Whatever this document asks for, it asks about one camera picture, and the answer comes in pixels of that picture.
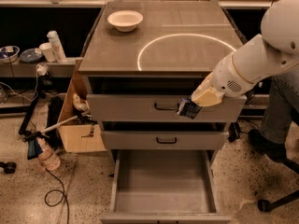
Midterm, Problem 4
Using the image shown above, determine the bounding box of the black bar leaning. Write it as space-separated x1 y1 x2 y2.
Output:
19 92 40 135

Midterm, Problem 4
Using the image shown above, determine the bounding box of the black cable on floor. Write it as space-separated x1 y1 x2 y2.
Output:
43 167 71 224

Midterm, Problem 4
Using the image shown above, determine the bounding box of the blue plate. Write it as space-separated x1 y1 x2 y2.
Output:
20 48 44 63

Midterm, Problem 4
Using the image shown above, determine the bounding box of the white cylindrical canister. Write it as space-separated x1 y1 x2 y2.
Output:
47 31 67 63

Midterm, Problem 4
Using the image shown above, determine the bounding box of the black shoe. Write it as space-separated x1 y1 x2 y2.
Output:
248 129 287 162

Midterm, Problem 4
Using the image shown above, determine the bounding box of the white rod tool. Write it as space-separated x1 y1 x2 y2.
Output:
40 112 90 133

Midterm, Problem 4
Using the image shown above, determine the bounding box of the white paper bowl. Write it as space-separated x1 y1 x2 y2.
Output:
107 10 143 33

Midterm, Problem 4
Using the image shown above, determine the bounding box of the person leg in jeans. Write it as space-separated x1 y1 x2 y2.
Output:
260 69 299 144

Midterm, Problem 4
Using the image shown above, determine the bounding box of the white paper cup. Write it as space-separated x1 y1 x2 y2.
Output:
39 43 56 63

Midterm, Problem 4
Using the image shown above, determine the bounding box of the grey drawer cabinet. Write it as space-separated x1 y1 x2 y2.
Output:
78 0 260 224

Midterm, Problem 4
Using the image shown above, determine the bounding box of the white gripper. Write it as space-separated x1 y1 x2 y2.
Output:
191 52 260 107

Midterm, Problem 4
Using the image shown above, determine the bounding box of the grey open bottom drawer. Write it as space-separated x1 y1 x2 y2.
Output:
101 150 231 224

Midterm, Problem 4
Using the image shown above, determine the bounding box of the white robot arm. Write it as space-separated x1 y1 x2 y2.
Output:
191 0 299 107

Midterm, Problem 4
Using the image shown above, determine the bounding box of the grey middle drawer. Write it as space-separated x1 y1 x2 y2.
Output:
102 131 228 150

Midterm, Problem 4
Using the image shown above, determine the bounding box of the spray bottle with blue trigger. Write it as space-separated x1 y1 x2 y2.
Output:
22 132 61 171

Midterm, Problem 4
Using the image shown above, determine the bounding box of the cardboard box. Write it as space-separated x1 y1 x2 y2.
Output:
58 62 106 153

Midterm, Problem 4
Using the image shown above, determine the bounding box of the grey top drawer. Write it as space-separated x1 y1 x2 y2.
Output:
87 94 246 122

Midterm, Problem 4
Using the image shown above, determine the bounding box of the bowl on left shelf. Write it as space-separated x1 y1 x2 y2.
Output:
0 46 20 63

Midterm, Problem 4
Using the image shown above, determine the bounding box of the black caster on floor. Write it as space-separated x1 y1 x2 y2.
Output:
0 161 17 174

